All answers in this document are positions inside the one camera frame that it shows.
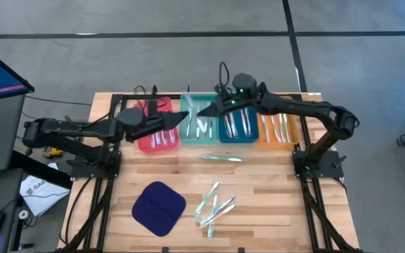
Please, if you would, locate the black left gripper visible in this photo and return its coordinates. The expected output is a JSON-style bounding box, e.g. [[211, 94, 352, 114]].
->
[[131, 111, 191, 141]]

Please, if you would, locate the purple folded cloth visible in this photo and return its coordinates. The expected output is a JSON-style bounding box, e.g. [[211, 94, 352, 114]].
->
[[131, 181, 187, 238]]

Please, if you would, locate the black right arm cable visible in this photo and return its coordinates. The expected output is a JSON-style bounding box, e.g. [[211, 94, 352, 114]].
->
[[217, 61, 231, 94]]

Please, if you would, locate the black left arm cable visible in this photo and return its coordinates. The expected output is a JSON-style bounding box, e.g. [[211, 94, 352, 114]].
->
[[134, 85, 168, 110]]

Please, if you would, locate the orange plastic bin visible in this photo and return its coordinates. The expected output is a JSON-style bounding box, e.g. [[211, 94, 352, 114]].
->
[[257, 105, 300, 147]]

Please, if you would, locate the white paper sheet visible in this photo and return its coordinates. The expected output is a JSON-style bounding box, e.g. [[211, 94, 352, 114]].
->
[[18, 162, 71, 218]]

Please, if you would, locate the pink plastic bin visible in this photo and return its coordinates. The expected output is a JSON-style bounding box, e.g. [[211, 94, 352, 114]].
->
[[134, 96, 181, 154]]

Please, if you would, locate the black side desk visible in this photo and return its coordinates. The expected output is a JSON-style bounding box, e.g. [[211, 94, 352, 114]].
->
[[0, 150, 73, 253]]

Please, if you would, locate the teal plastic bin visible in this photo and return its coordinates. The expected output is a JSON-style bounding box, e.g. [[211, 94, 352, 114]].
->
[[179, 93, 220, 145]]

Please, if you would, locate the yellow hand tool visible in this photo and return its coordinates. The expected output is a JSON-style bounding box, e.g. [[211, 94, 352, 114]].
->
[[41, 145, 65, 160]]

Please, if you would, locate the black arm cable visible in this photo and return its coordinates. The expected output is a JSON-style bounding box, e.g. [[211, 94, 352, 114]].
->
[[134, 85, 168, 110], [217, 61, 231, 94]]

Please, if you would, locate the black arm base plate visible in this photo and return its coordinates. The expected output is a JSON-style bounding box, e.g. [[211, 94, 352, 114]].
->
[[292, 150, 345, 179], [69, 149, 122, 179]]

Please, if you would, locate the blue plastic bin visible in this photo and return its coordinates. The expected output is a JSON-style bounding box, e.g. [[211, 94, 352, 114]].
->
[[217, 100, 259, 144]]

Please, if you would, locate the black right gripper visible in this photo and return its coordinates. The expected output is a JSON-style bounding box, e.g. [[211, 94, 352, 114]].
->
[[197, 93, 240, 117]]

